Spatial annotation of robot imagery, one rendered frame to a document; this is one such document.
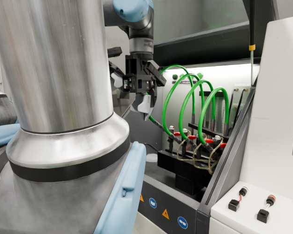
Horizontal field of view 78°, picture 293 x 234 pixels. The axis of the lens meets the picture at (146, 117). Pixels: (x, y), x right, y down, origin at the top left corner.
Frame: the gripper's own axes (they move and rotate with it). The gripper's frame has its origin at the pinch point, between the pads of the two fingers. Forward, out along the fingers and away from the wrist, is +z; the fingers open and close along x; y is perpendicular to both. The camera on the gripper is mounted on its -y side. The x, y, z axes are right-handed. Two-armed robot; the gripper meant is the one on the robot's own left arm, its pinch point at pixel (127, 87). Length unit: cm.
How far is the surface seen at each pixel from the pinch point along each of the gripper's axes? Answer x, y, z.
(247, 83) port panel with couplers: 17, -40, 41
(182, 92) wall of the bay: -21, -36, 34
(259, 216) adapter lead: 40, 19, 40
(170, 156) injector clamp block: -4.4, 7.5, 38.8
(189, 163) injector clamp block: 6.0, 7.5, 42.1
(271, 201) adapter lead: 39, 12, 46
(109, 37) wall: -309, -209, -49
